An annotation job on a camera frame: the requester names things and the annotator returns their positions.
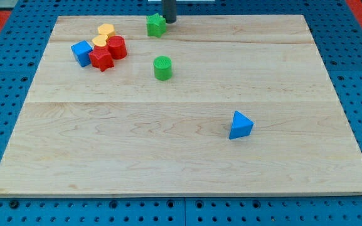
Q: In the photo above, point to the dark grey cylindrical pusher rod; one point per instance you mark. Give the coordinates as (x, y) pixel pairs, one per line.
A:
(169, 11)

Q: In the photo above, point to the yellow heart block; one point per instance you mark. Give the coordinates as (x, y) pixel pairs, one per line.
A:
(100, 40)

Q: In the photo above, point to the light wooden board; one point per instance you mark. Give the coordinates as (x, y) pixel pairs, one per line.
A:
(124, 133)

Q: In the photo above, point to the yellow hexagon block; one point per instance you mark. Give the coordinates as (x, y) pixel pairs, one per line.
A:
(106, 29)

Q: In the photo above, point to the red star block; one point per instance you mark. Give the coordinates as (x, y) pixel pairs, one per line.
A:
(101, 58)

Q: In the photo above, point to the blue cube block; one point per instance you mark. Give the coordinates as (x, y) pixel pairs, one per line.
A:
(80, 51)

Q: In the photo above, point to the green cylinder block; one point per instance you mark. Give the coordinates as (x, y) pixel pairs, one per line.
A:
(162, 68)

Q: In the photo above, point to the blue triangle block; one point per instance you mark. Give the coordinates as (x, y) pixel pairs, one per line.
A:
(241, 126)

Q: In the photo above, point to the green star block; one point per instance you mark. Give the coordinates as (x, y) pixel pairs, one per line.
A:
(155, 25)

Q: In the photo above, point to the red cylinder block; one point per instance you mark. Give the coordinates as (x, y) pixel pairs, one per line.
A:
(117, 47)

